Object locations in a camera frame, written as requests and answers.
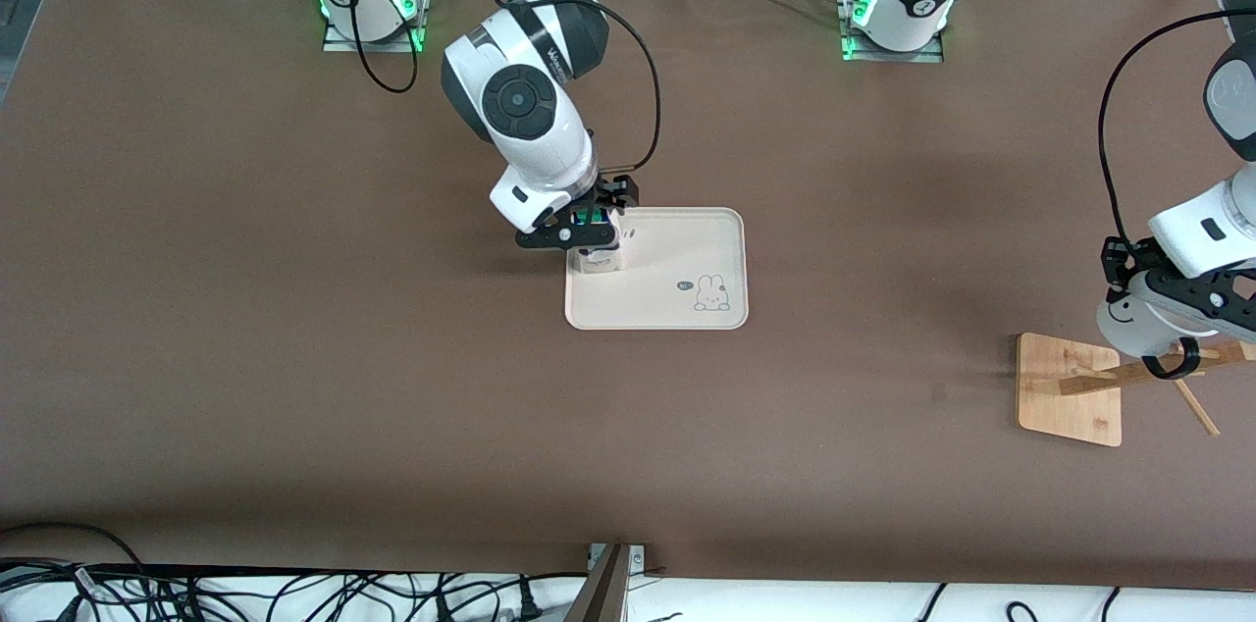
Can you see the cream rabbit print tray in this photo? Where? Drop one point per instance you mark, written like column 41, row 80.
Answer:
column 657, row 303

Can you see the wooden cup rack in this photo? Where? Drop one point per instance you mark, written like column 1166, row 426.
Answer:
column 1070, row 396

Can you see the grey metal camera bracket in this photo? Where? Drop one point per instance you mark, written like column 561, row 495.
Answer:
column 603, row 593

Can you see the blue white milk carton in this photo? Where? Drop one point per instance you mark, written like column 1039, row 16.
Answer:
column 599, row 261

